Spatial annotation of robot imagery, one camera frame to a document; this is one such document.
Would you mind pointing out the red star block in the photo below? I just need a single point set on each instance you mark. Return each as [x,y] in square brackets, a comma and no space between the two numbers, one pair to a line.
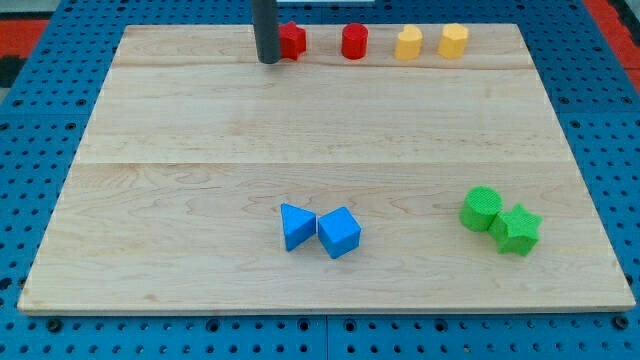
[292,40]

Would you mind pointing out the green cylinder block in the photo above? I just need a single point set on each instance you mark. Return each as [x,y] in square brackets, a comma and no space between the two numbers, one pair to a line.
[481,206]

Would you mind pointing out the light wooden board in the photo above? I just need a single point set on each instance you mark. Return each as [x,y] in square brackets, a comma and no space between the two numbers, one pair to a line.
[172,203]

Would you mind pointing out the blue triangle block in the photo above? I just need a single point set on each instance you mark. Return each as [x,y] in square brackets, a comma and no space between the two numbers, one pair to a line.
[298,225]

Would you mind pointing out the blue cube block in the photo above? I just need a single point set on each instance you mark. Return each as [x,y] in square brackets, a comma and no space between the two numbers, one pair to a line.
[339,232]

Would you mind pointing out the yellow hexagon block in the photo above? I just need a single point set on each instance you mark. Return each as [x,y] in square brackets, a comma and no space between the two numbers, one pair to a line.
[453,41]

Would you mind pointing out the green star block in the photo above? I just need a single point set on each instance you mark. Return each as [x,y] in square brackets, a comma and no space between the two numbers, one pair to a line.
[515,231]

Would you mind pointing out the red cylinder block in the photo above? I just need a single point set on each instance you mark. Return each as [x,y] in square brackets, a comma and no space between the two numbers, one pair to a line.
[354,41]

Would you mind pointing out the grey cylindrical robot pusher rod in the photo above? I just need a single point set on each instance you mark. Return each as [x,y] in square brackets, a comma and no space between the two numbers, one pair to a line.
[266,30]

